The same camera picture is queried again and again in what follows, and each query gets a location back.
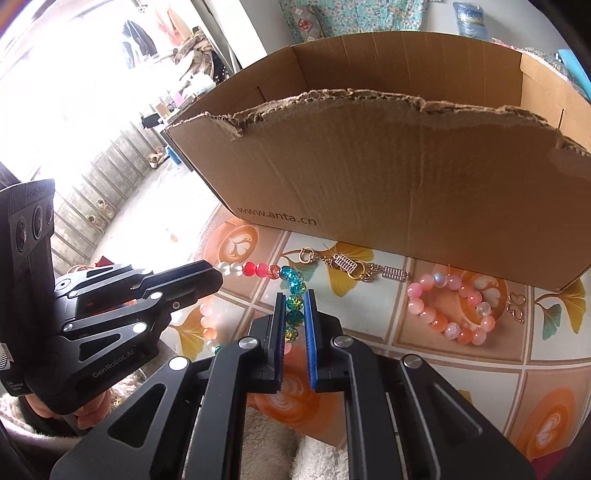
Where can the white fleece clothing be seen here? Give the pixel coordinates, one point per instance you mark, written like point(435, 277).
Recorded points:
point(263, 447)

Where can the grey floral pillow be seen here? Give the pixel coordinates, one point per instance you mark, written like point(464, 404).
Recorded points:
point(551, 62)

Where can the green floral cloth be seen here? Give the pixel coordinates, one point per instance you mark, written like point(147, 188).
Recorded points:
point(369, 14)

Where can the brown cardboard box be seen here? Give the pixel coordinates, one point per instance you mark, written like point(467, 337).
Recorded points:
point(392, 184)

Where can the blue water bottle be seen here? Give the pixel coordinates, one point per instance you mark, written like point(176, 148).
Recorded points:
point(471, 18)

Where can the gold butterfly charm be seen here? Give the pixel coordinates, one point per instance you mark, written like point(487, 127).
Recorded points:
point(513, 308)

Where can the patterned tablecloth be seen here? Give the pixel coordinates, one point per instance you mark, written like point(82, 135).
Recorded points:
point(378, 318)

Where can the pink hanging garment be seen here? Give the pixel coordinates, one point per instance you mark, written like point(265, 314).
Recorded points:
point(168, 16)

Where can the person's left forearm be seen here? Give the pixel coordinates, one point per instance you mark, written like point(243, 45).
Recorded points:
point(11, 413)

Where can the cyan cloth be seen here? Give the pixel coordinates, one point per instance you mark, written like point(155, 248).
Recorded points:
point(575, 69)

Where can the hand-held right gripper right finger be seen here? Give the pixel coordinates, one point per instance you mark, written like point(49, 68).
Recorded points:
point(310, 341)

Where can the concrete balcony railing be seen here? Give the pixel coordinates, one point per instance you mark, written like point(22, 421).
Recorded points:
point(115, 152)

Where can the beige shoe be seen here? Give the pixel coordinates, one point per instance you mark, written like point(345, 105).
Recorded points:
point(156, 160)

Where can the pile of clothes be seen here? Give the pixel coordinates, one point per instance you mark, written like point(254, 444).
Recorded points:
point(196, 55)

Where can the dark hanging jacket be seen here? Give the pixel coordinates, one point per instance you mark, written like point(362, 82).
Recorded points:
point(138, 39)

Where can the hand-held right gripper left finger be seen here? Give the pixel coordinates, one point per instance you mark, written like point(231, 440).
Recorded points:
point(280, 341)

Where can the person's left hand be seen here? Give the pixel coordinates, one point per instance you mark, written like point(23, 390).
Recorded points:
point(92, 413)

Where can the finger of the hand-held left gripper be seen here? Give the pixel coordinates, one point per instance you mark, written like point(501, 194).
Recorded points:
point(194, 279)
point(115, 318)

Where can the patchwork cloth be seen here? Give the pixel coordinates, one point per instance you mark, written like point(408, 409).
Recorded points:
point(308, 23)

